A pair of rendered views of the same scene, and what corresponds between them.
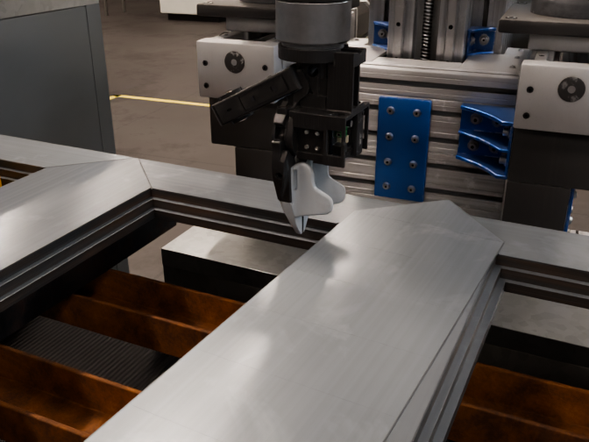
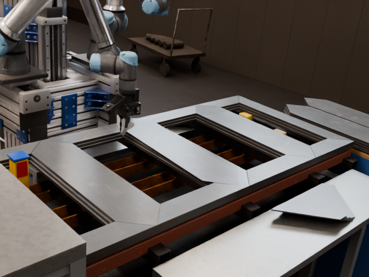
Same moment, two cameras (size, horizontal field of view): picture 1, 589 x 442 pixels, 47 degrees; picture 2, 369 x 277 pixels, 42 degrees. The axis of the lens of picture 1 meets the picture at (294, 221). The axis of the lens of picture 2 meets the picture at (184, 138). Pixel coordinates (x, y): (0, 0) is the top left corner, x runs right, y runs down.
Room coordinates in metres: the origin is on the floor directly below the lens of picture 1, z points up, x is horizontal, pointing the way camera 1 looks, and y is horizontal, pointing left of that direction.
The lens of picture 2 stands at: (-0.19, 1.70, 1.69)
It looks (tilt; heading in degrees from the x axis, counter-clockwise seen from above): 24 degrees down; 290
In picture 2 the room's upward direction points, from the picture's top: 6 degrees clockwise
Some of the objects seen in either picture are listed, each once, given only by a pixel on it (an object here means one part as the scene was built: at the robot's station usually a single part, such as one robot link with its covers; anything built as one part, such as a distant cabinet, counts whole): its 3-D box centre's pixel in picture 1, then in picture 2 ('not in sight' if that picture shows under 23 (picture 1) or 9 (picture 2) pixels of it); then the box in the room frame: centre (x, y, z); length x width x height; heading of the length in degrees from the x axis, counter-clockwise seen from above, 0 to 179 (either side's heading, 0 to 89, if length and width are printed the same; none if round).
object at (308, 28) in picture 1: (314, 23); (127, 83); (0.70, -0.02, 1.08); 0.08 x 0.08 x 0.05
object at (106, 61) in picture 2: not in sight; (105, 62); (0.80, 0.00, 1.15); 0.11 x 0.11 x 0.08; 18
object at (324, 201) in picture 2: not in sight; (324, 206); (-0.18, 0.00, 0.77); 0.45 x 0.20 x 0.04; 65
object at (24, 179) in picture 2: not in sight; (19, 181); (0.89, 0.45, 0.78); 0.05 x 0.05 x 0.19; 65
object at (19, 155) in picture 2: not in sight; (18, 157); (0.89, 0.45, 0.88); 0.06 x 0.06 x 0.02; 65
